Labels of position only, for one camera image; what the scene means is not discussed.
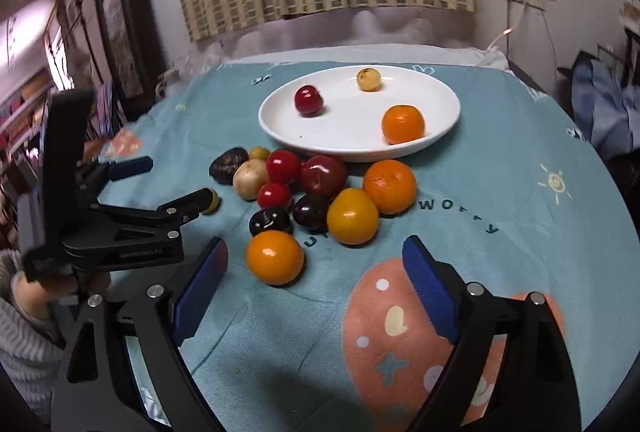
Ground small yellow green fruit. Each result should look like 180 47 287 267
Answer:
248 146 271 161

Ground white power cable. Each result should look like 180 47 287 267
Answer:
485 4 528 52

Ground small orange tangerine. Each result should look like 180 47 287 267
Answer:
245 230 305 286

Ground dark purple plum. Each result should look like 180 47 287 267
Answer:
248 207 293 236

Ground bright red cherry tomato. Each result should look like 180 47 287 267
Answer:
266 149 302 185

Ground white kettle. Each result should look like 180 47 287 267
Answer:
155 68 183 102

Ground white sheet under cloth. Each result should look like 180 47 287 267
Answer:
228 43 510 71

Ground person's left hand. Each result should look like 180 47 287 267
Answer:
11 272 79 338

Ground small dark red apple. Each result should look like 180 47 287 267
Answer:
294 85 324 117

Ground teal printed tablecloth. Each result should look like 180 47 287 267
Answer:
96 59 622 432

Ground blue clothes pile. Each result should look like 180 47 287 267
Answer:
572 54 639 161

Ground orange mandarin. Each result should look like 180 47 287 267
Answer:
382 105 425 145
362 160 418 215

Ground small olive yellow fruit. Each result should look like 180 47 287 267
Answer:
202 189 221 215

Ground small yellow loquat fruit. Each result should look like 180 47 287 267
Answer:
356 68 382 92

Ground beige potato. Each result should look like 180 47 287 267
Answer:
232 159 269 201

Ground dark framed picture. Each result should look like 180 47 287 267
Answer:
96 0 167 121

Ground yellow orange persimmon fruit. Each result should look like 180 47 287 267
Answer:
326 188 378 246

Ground dark brown chestnut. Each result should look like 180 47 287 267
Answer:
208 147 248 185

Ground white oval plate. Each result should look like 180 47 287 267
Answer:
258 65 461 162

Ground large dark red apple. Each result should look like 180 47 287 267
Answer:
300 155 348 199

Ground grey striped left sleeve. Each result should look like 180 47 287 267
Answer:
1 250 63 424

